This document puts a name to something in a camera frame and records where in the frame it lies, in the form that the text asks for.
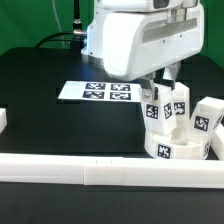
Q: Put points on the white U-shaped fence wall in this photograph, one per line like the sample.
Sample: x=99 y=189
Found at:
x=116 y=171

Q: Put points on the white block at left edge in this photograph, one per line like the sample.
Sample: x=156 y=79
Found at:
x=3 y=119

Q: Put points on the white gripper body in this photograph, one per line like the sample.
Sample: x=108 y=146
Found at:
x=142 y=36

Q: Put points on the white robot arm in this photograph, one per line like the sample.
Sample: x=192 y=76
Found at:
x=93 y=51

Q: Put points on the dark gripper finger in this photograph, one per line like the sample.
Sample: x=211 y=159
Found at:
x=170 y=74
x=149 y=91

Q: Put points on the green backdrop curtain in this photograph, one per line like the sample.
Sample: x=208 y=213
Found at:
x=26 y=22

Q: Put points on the white sheet with tags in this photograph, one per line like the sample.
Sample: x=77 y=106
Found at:
x=100 y=91

